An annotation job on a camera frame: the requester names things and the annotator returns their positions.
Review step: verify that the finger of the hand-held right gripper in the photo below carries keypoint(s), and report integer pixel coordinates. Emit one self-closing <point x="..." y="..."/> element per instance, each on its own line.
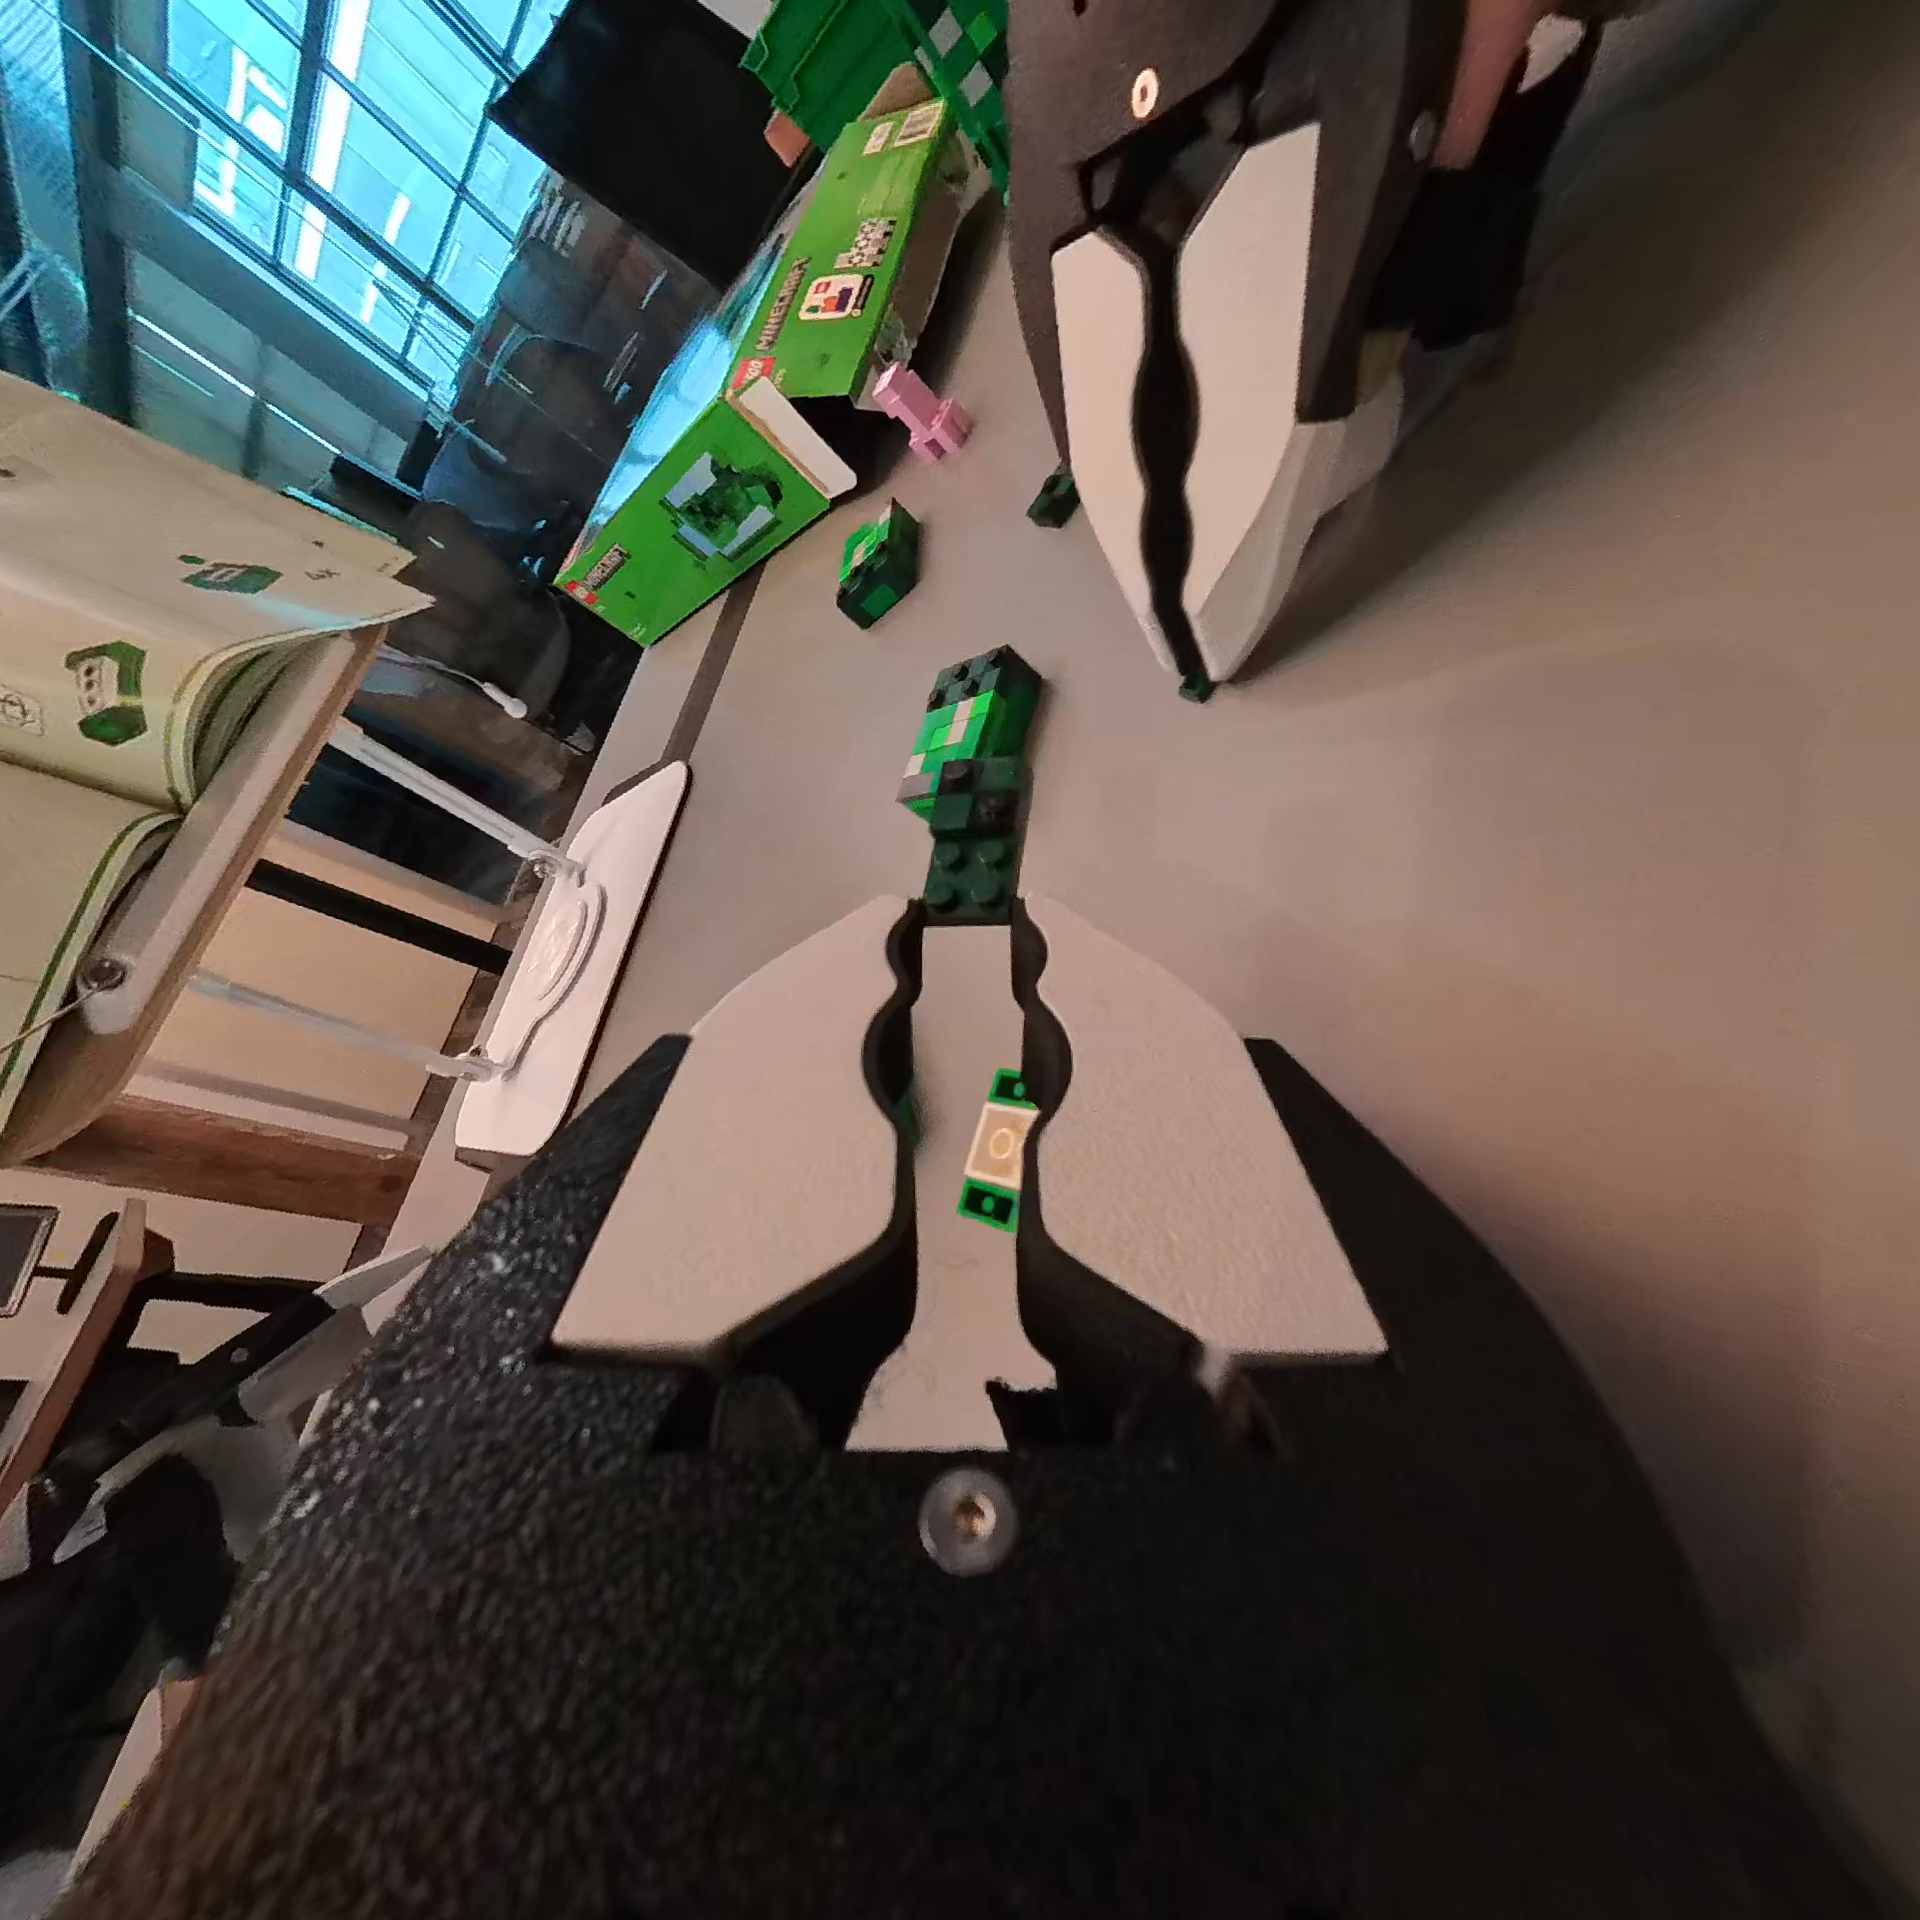
<point x="1101" y="377"/>
<point x="1252" y="377"/>

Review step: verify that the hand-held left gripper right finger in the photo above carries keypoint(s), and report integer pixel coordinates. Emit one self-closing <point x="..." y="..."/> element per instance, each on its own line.
<point x="1200" y="1202"/>

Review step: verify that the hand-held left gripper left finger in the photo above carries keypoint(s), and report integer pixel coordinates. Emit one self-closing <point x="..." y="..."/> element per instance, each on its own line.
<point x="733" y="1202"/>

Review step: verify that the dark green lego assembly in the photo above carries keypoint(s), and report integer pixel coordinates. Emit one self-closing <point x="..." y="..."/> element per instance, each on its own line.
<point x="973" y="878"/>

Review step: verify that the dark green flat lego plate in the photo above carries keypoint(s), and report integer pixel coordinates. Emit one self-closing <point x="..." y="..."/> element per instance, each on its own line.
<point x="1051" y="497"/>

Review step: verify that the pink lego pig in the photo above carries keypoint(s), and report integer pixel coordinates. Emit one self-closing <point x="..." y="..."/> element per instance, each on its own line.
<point x="922" y="413"/>

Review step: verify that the dark green lego cube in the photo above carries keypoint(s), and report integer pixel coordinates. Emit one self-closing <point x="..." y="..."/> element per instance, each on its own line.
<point x="879" y="566"/>

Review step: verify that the green lego block dark studs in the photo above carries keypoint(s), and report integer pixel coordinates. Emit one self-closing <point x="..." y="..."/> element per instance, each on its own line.
<point x="961" y="721"/>

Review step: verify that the green cardboard lego box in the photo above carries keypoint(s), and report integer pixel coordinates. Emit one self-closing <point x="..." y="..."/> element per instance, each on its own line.
<point x="704" y="494"/>

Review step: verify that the open lego instruction booklet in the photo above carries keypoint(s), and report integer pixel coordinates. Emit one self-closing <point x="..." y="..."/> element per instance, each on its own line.
<point x="136" y="630"/>

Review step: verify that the person's right hand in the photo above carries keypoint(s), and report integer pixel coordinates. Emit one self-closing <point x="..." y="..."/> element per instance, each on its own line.
<point x="1483" y="77"/>

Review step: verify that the white book stand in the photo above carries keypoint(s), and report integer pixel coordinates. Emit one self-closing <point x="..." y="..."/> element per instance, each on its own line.
<point x="586" y="932"/>

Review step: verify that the green plastic storage bin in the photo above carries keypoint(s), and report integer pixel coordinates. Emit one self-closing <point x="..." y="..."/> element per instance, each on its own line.
<point x="825" y="54"/>

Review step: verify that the dark office chairs row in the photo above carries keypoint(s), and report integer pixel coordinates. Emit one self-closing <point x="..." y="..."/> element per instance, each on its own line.
<point x="523" y="451"/>

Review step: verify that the small grey monitor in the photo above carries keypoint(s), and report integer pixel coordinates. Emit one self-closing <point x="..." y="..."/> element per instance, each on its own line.
<point x="24" y="1261"/>

